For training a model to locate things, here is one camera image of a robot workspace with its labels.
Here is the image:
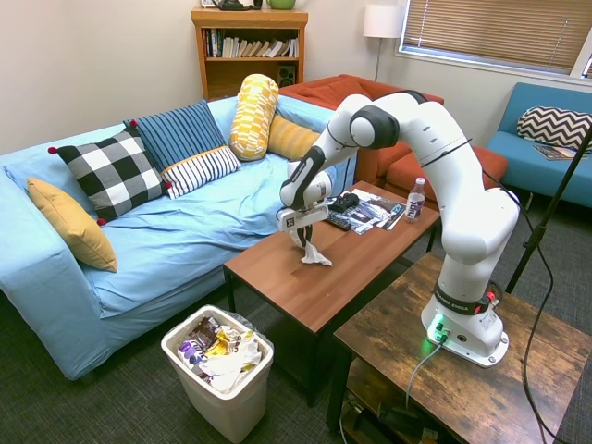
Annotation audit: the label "brown wooden coffee table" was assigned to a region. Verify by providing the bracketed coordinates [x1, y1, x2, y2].
[223, 179, 443, 408]

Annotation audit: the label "wooden bookshelf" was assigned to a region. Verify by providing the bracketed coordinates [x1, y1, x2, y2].
[190, 6, 309, 102]

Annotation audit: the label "rustic wooden robot table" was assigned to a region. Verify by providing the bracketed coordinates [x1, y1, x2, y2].
[326, 252, 592, 444]

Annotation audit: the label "black game controller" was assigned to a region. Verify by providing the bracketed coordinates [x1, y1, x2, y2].
[327, 192, 360, 214]

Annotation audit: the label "orange striped pillow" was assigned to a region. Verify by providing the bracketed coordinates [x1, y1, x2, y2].
[266, 114, 323, 161]

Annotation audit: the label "mustard yellow pillow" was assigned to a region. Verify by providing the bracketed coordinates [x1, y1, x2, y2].
[26, 177, 118, 274]

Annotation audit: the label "white tissue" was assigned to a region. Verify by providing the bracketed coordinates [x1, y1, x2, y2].
[300, 242, 334, 268]

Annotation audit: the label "clear plastic drink bottle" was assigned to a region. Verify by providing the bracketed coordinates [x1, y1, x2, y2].
[404, 177, 427, 224]

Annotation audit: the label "yellow patterned bolster pillow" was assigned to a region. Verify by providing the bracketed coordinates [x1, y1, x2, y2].
[228, 73, 280, 162]

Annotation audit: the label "black white checkered pillow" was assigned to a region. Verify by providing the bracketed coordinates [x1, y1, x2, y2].
[47, 119, 173, 227]

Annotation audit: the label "white shade floor lamp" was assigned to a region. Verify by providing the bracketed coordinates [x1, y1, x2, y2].
[363, 4, 401, 82]

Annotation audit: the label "black hanging cable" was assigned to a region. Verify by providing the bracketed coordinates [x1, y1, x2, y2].
[480, 170, 565, 443]

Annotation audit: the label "glossy magazine pile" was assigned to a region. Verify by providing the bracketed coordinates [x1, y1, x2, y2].
[344, 187, 406, 236]

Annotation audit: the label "black camera stand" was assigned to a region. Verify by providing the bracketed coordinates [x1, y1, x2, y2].
[505, 123, 592, 295]

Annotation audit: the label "black white shelf ornament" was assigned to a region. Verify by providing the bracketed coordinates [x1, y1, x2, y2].
[216, 0, 265, 12]

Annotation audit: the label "row of books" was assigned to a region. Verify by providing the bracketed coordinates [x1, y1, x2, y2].
[205, 28, 300, 59]

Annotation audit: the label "white crumpled plastic bag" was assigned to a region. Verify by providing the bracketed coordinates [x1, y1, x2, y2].
[202, 325, 263, 395]

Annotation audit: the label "brown window blinds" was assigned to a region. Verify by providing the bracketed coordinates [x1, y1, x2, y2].
[400, 0, 589, 76]

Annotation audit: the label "brown snack wrapper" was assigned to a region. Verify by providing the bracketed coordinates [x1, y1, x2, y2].
[191, 316, 222, 353]

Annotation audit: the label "black white chevron pillow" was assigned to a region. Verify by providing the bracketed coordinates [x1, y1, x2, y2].
[516, 105, 592, 153]

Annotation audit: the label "orange sofa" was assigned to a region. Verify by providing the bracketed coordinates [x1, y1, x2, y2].
[278, 73, 445, 186]

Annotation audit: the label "beige plastic trash bin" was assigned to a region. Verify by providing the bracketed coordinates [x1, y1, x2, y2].
[160, 304, 275, 444]

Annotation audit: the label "white navy striped pillow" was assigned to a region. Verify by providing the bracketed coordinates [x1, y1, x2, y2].
[160, 145, 242, 201]

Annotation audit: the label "teal sofa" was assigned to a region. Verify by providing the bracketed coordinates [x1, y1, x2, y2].
[486, 81, 592, 209]

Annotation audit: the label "magazine with dark cover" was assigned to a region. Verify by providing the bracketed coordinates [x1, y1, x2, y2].
[531, 143, 590, 162]

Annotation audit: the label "blue striped pillow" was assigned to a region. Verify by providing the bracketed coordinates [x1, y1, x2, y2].
[122, 99, 228, 173]

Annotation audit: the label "grey cable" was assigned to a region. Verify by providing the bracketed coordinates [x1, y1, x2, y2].
[405, 340, 445, 411]

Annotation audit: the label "light blue sofa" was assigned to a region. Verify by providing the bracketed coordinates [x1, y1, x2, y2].
[0, 94, 357, 381]

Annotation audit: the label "orange ottoman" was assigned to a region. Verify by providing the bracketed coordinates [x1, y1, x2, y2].
[385, 145, 509, 212]

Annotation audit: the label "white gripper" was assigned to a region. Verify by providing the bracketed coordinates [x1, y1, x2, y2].
[276, 202, 330, 250]

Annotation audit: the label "purple snack wrapper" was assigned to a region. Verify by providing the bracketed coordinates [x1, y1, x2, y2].
[178, 339, 209, 372]

